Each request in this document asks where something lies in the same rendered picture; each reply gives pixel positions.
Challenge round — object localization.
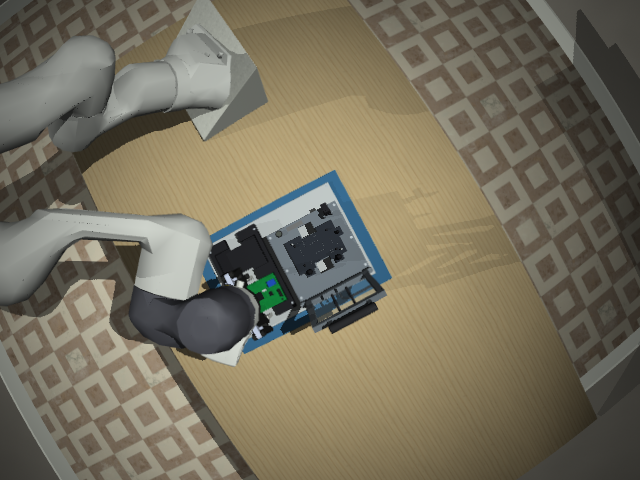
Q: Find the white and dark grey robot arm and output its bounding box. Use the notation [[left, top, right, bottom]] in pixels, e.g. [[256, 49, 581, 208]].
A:
[[0, 24, 259, 367]]

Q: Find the green circuit board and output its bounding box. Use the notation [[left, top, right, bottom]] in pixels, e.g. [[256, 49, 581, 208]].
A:
[[247, 272, 288, 313]]

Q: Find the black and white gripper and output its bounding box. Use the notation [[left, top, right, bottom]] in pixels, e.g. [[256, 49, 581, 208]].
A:
[[221, 267, 273, 341]]

